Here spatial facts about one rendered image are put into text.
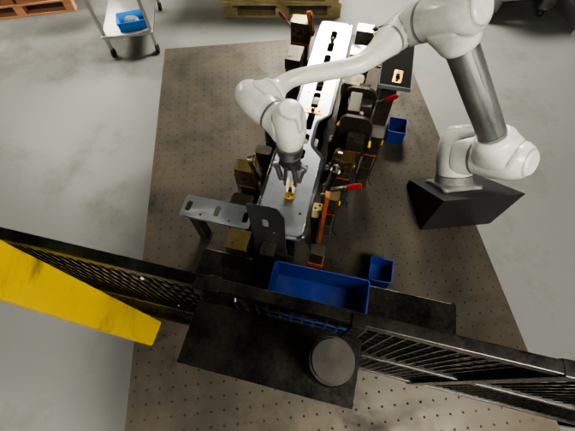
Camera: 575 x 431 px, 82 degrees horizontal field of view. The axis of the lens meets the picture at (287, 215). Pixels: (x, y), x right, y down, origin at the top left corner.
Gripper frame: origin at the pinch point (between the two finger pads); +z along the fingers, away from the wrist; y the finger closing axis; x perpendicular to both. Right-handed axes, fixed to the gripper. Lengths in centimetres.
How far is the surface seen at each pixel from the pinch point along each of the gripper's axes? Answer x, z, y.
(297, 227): 15.2, 5.3, -6.2
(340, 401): 69, -38, -27
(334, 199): 2.5, 0.3, -17.9
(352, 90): -44.3, -11.8, -16.6
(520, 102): -197, 107, -163
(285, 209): 8.5, 5.3, 0.2
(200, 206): 14.7, 5.1, 33.8
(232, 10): -261, 98, 125
